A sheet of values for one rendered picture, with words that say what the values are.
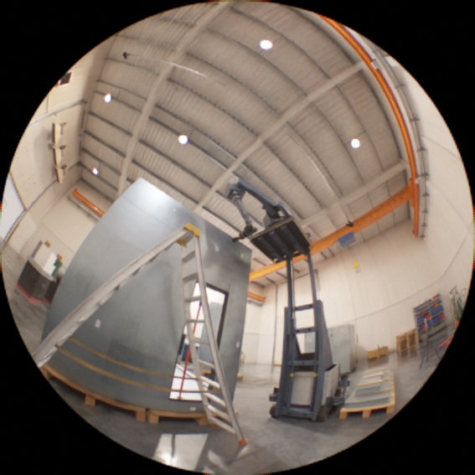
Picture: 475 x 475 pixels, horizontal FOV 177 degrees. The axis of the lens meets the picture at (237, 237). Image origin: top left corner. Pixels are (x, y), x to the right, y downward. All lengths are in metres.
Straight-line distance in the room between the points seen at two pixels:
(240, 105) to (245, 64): 1.87
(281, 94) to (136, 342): 7.62
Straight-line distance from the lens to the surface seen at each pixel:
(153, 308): 1.97
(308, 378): 2.91
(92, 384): 2.20
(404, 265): 11.83
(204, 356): 6.32
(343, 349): 6.85
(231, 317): 2.44
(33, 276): 5.49
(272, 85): 6.85
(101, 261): 2.06
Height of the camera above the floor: 1.26
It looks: 41 degrees up
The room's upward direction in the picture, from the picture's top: 10 degrees clockwise
